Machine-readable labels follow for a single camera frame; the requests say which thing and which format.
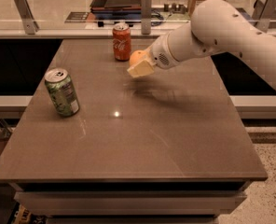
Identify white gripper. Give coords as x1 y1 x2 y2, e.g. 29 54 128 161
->
128 33 180 78

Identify orange fruit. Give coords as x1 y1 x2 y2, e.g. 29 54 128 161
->
129 50 147 66

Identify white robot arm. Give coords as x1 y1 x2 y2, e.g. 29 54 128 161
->
128 0 276 90

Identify red cola can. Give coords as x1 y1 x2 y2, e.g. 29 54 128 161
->
112 22 131 61

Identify green soda can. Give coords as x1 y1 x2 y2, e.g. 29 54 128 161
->
44 68 80 117

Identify grey drawer front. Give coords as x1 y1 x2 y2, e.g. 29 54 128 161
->
15 191 246 217

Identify yellow black printed bag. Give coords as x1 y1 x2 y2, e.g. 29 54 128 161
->
10 205 47 224

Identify middle metal glass bracket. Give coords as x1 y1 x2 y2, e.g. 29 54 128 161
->
141 0 152 35

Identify metal glass bracket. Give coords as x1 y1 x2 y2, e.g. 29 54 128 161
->
141 0 152 35
252 0 276 33
14 0 39 35

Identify right metal glass bracket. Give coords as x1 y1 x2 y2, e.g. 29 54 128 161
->
252 0 276 33

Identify left metal glass bracket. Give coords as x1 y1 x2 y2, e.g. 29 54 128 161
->
14 0 39 35

